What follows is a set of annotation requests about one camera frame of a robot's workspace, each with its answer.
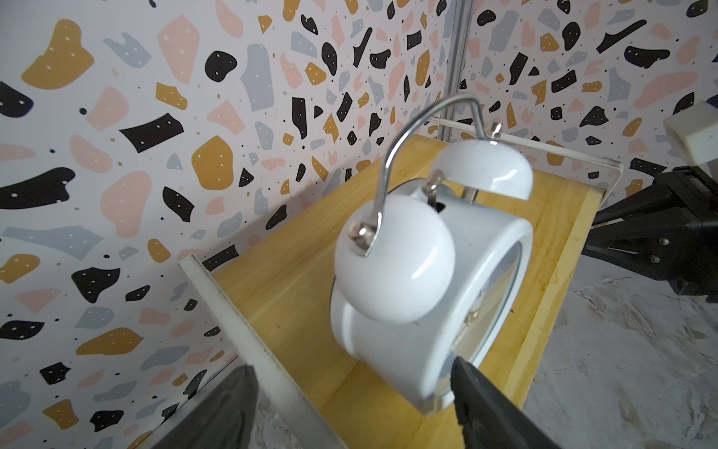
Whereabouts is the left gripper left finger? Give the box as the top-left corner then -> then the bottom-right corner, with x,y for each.
153,365 -> 258,449

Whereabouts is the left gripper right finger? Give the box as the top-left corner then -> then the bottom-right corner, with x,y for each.
451,357 -> 558,449

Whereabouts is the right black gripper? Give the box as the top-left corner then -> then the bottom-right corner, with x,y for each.
583,167 -> 717,303

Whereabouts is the wooden two-tier shelf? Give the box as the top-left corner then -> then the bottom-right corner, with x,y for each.
157,123 -> 607,448

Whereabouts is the white twin-bell alarm clock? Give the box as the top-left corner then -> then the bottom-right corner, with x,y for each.
330,94 -> 534,415

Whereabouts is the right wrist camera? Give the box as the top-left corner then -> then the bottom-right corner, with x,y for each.
664,98 -> 717,166

